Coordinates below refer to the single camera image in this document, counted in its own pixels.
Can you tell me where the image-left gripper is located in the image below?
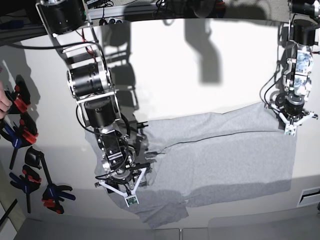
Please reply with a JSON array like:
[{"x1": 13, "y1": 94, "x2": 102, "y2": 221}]
[{"x1": 94, "y1": 162, "x2": 151, "y2": 194}]

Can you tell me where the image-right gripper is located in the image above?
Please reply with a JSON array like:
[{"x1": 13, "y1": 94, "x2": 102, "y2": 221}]
[{"x1": 266, "y1": 93, "x2": 317, "y2": 125}]

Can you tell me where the grey T-shirt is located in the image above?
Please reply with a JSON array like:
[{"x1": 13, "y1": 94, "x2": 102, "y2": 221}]
[{"x1": 92, "y1": 103, "x2": 297, "y2": 229}]

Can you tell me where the robot arm image left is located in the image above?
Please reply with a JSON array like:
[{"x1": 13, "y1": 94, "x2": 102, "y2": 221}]
[{"x1": 35, "y1": 0, "x2": 150, "y2": 197}]

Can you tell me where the person hand left edge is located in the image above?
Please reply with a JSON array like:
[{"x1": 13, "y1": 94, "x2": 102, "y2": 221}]
[{"x1": 0, "y1": 82, "x2": 12, "y2": 119}]

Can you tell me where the long bar clamp black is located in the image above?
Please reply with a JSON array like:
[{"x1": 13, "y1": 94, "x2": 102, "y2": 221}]
[{"x1": 24, "y1": 146, "x2": 76, "y2": 215}]

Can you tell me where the white label black mark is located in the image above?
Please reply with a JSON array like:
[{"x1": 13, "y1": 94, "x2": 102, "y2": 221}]
[{"x1": 296, "y1": 186, "x2": 320, "y2": 208}]

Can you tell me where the blue red clamp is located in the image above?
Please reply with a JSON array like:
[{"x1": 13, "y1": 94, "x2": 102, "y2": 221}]
[
  {"x1": 0, "y1": 75, "x2": 31, "y2": 123},
  {"x1": 0, "y1": 112, "x2": 39, "y2": 170},
  {"x1": 9, "y1": 164, "x2": 42, "y2": 214}
]

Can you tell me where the black strip left edge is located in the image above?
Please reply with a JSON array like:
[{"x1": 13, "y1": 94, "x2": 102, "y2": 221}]
[{"x1": 0, "y1": 199, "x2": 18, "y2": 225}]

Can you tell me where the blue red clamp upper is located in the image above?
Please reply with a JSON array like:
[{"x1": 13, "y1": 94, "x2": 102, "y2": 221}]
[{"x1": 0, "y1": 75, "x2": 31, "y2": 123}]

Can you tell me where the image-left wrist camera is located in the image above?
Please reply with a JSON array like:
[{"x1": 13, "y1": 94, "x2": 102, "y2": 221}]
[{"x1": 124, "y1": 195, "x2": 139, "y2": 208}]

